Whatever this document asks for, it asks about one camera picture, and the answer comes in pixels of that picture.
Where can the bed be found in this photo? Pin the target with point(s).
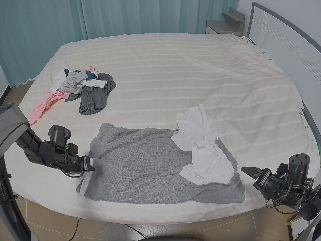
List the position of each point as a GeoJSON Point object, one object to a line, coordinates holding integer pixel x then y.
{"type": "Point", "coordinates": [175, 71]}

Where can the grey and white sweater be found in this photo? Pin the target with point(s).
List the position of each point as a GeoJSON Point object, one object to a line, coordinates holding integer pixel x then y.
{"type": "Point", "coordinates": [140, 159]}

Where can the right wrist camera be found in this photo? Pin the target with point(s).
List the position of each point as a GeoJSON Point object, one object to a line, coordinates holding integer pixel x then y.
{"type": "Point", "coordinates": [282, 170]}

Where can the wooden framed white panel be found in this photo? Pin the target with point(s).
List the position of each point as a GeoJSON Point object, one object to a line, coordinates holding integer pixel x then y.
{"type": "Point", "coordinates": [299, 231]}

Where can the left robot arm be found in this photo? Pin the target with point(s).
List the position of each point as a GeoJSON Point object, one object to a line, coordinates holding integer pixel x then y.
{"type": "Point", "coordinates": [15, 134]}

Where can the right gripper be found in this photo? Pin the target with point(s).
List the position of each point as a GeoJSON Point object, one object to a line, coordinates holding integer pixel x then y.
{"type": "Point", "coordinates": [269, 184]}

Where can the blue-green curtain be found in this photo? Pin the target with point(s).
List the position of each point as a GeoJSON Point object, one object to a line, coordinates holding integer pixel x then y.
{"type": "Point", "coordinates": [37, 21]}
{"type": "Point", "coordinates": [150, 6]}

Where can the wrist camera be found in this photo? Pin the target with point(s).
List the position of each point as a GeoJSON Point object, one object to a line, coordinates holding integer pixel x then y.
{"type": "Point", "coordinates": [282, 170]}
{"type": "Point", "coordinates": [72, 149]}

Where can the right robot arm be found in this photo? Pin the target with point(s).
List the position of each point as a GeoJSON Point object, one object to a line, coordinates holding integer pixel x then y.
{"type": "Point", "coordinates": [298, 167]}

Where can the grey bedside table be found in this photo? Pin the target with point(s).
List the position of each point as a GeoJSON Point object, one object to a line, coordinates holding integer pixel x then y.
{"type": "Point", "coordinates": [223, 25]}

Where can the pile of clothes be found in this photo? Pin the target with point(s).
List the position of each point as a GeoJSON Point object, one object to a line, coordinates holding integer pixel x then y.
{"type": "Point", "coordinates": [72, 80]}

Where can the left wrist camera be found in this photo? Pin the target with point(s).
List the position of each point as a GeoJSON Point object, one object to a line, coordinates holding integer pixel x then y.
{"type": "Point", "coordinates": [72, 149]}

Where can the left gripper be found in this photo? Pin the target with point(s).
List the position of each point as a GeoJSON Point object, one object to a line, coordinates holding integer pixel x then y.
{"type": "Point", "coordinates": [75, 166]}

